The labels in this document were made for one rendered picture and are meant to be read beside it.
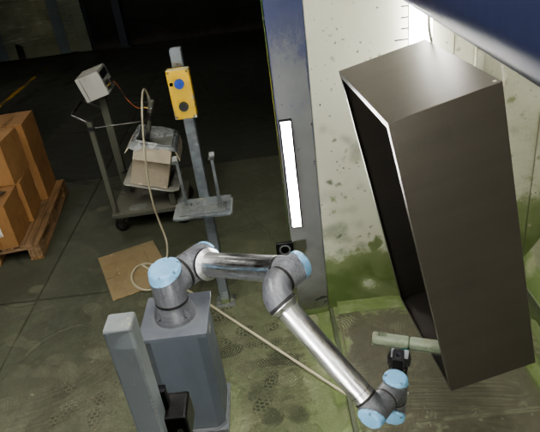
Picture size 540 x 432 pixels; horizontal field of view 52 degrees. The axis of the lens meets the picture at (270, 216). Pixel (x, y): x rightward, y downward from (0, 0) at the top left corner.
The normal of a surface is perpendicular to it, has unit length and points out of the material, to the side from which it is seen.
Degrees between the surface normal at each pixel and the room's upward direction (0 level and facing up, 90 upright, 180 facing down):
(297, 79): 90
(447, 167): 90
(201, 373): 90
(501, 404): 0
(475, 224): 90
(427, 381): 0
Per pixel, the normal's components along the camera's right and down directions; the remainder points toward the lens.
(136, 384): 0.04, 0.49
